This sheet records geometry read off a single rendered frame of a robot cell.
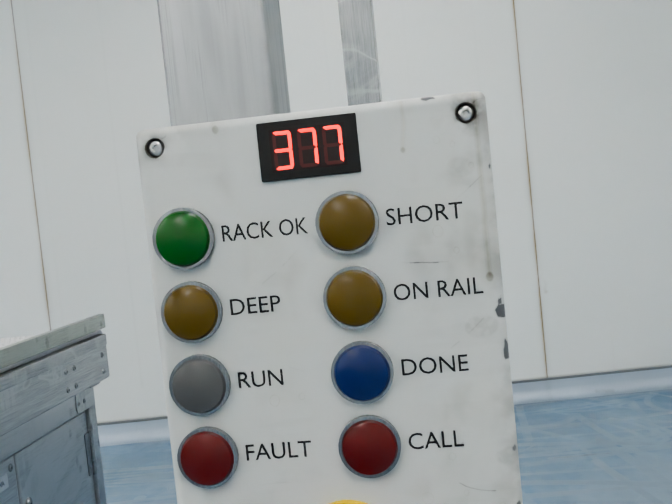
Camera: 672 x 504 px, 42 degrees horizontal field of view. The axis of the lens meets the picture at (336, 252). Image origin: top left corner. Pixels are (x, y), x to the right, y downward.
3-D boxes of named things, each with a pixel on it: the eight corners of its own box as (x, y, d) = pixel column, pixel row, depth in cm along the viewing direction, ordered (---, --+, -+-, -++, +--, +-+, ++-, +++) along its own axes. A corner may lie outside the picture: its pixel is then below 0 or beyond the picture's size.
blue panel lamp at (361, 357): (393, 401, 41) (387, 343, 41) (335, 405, 41) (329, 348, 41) (394, 397, 42) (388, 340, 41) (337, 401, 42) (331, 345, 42)
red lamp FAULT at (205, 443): (235, 487, 42) (229, 431, 42) (180, 490, 42) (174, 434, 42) (239, 481, 43) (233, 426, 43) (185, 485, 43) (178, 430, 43)
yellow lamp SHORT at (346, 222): (378, 249, 40) (372, 190, 40) (319, 254, 41) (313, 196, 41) (379, 248, 41) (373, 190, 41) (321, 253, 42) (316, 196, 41)
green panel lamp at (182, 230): (211, 265, 41) (204, 207, 41) (155, 270, 42) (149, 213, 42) (215, 263, 42) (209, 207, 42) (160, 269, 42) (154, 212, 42)
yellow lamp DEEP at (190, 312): (219, 339, 42) (213, 282, 41) (163, 344, 42) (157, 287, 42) (223, 337, 42) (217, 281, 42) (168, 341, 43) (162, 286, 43)
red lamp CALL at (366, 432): (400, 476, 41) (395, 419, 41) (342, 480, 41) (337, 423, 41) (401, 471, 42) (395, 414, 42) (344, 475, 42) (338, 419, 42)
